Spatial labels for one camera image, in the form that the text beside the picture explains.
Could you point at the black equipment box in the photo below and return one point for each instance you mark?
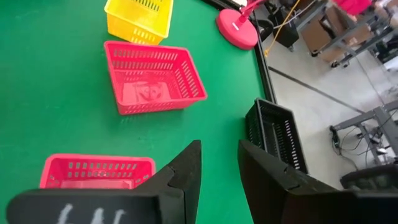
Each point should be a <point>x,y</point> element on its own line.
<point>287,32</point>

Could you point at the yellow plastic basket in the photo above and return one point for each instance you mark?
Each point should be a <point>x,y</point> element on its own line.
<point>136,38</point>
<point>149,4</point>

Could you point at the brown cardboard box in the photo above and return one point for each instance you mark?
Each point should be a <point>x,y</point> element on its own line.
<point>314,34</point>

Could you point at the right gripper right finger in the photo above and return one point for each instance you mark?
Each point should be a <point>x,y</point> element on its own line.
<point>273,199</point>

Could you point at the green felt table cover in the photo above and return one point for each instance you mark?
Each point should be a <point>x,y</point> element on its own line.
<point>46,93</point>

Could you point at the pink plastic bin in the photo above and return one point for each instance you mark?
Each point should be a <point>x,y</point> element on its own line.
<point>353,5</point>

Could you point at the wooden worktable gray legs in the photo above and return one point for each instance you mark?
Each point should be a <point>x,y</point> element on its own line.
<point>348,36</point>

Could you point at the black corner bracket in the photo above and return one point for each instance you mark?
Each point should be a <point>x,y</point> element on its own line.
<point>264,29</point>

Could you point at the red plastic basket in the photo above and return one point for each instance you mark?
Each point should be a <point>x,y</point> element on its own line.
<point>146,90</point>
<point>93,168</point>

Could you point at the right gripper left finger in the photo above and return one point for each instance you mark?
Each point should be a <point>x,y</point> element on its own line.
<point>174,193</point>

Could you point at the red desk lamp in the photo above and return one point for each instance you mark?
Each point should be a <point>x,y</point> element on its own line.
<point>233,29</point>

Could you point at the black plastic basket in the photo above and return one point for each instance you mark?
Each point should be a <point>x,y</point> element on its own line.
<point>280,137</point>
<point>248,124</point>

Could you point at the gray metal desk frame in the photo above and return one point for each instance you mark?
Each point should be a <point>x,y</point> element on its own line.
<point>357,119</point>

